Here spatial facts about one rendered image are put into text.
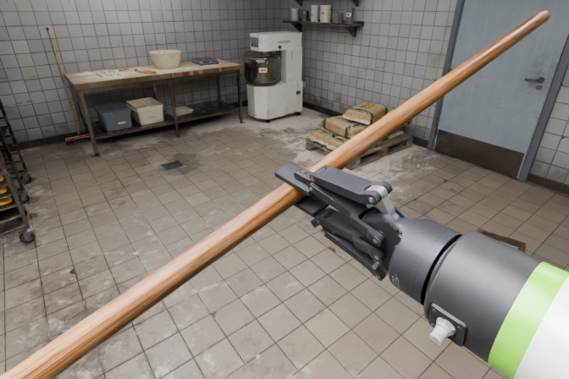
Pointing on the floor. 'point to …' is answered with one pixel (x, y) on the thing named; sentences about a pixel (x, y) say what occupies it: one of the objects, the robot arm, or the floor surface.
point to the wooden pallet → (370, 149)
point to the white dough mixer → (274, 74)
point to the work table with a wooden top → (186, 71)
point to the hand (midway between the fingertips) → (301, 188)
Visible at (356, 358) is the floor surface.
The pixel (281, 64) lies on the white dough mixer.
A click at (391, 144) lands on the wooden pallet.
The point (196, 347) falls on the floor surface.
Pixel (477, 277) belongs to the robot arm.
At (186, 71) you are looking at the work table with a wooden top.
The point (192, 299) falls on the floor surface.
